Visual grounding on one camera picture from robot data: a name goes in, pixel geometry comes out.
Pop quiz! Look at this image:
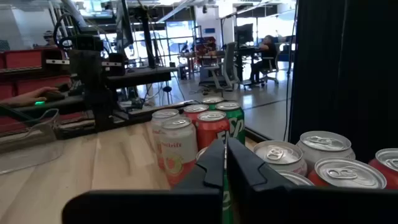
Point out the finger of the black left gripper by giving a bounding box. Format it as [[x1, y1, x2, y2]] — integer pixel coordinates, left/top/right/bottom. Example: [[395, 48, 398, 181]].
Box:
[[70, 55, 87, 91], [86, 55, 103, 91]]

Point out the black folding backdrop screen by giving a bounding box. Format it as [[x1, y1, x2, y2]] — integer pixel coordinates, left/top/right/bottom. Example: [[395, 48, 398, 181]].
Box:
[[288, 0, 398, 164]]

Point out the white and red soda can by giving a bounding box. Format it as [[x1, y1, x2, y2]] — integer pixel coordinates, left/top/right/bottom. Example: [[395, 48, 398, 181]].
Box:
[[252, 140, 308, 177], [295, 130, 357, 172], [150, 108, 180, 170], [159, 117, 198, 187]]

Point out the clear plastic bin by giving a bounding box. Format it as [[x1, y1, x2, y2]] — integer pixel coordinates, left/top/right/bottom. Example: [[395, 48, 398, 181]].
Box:
[[0, 108, 65, 175]]

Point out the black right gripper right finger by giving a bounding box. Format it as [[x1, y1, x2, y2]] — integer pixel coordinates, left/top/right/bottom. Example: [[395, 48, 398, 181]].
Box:
[[226, 138, 398, 224]]

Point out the black office chair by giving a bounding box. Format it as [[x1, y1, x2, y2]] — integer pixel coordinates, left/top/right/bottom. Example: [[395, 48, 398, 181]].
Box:
[[261, 51, 281, 85]]

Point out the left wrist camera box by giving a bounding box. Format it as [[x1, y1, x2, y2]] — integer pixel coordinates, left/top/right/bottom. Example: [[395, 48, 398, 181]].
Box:
[[73, 34, 104, 51]]

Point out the black desktop monitor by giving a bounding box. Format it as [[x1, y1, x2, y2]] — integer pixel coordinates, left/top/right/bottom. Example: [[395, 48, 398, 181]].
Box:
[[234, 23, 254, 47]]

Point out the person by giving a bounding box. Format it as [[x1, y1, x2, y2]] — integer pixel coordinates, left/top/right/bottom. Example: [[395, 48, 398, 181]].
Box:
[[250, 34, 279, 85]]

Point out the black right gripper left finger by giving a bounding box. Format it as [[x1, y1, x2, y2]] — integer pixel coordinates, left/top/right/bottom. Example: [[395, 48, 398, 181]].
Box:
[[61, 139, 225, 224]]

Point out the black computer monitor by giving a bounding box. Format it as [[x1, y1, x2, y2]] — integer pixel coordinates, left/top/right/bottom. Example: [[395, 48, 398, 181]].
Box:
[[114, 0, 135, 52]]

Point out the person's hand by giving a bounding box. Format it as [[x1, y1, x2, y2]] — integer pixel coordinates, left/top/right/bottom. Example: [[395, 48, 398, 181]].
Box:
[[12, 86, 60, 106]]

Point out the grey office chair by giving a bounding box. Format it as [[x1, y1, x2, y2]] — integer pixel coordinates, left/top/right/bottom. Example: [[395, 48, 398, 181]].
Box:
[[203, 42, 242, 93]]

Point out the red storage bin rack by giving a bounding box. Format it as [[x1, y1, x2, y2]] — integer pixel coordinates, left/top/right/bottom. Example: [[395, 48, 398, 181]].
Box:
[[0, 46, 91, 132]]

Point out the red tool cart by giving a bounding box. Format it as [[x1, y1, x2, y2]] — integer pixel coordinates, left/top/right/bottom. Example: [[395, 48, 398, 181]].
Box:
[[195, 36, 217, 66]]

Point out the person's forearm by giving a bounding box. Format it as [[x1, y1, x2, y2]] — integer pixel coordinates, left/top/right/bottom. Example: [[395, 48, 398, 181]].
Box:
[[0, 95, 19, 108]]

